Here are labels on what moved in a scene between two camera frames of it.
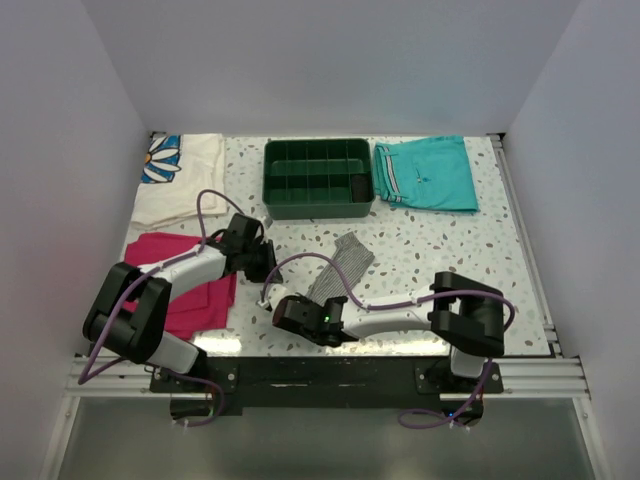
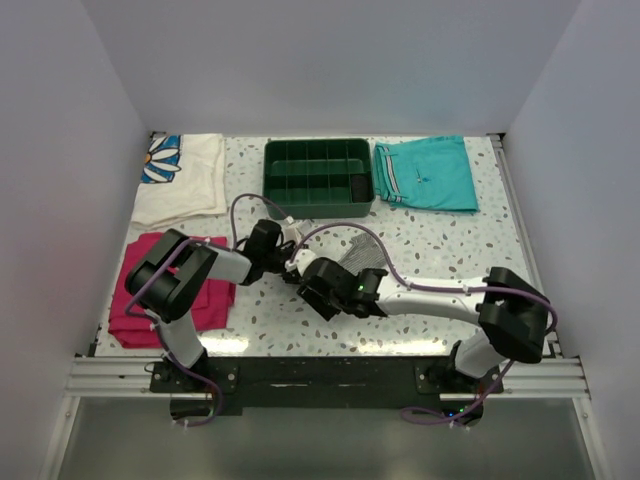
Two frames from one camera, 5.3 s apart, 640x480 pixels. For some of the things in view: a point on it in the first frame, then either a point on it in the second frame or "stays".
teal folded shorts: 432,174 stays
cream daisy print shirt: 176,168 stays
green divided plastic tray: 312,178 stays
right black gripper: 297,297 → 314,300
